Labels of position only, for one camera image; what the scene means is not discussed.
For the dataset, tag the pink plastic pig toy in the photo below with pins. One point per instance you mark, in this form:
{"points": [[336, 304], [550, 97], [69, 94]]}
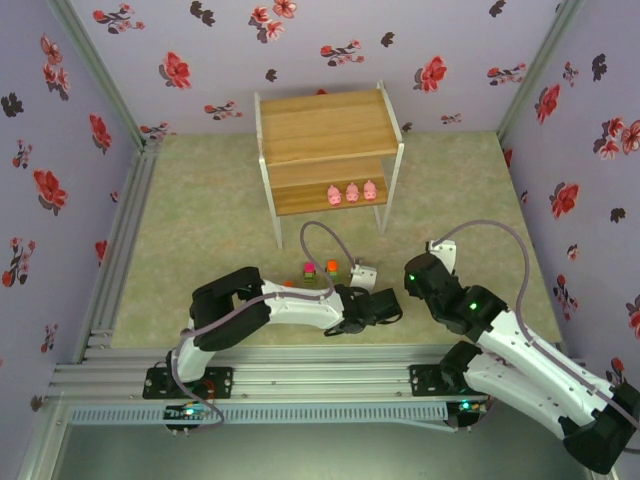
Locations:
{"points": [[334, 195], [352, 193], [370, 191]]}

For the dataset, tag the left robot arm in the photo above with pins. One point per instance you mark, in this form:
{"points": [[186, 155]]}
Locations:
{"points": [[300, 310]]}

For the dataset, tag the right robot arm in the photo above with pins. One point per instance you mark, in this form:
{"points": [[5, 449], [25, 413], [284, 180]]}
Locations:
{"points": [[520, 350]]}

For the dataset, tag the two-tier wooden shelf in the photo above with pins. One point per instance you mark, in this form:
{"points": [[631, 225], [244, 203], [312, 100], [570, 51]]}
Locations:
{"points": [[325, 125]]}

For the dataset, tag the pink-topped green toy car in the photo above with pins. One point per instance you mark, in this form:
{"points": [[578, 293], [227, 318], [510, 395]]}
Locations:
{"points": [[309, 275]]}

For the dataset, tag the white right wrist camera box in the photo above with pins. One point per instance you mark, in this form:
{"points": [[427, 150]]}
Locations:
{"points": [[445, 250]]}

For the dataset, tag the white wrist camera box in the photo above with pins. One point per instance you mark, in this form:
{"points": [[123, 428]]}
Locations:
{"points": [[445, 250], [364, 275]]}

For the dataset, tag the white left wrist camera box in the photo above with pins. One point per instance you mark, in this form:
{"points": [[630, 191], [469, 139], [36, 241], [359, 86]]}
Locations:
{"points": [[364, 275]]}

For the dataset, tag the aluminium base frame rails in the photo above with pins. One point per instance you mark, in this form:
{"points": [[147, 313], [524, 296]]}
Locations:
{"points": [[320, 370]]}

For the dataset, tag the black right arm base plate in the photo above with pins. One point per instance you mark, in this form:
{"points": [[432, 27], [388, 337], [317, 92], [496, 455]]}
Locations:
{"points": [[425, 380]]}

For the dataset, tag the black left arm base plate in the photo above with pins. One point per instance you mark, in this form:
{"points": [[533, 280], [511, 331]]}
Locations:
{"points": [[222, 382]]}

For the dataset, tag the aluminium corner post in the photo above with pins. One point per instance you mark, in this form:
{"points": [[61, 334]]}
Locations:
{"points": [[534, 75], [104, 75]]}

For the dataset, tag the aluminium side rail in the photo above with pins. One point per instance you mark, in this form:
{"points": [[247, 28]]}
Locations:
{"points": [[120, 235]]}

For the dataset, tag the aluminium lower frame strut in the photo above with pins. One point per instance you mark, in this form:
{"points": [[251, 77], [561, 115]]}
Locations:
{"points": [[45, 440]]}

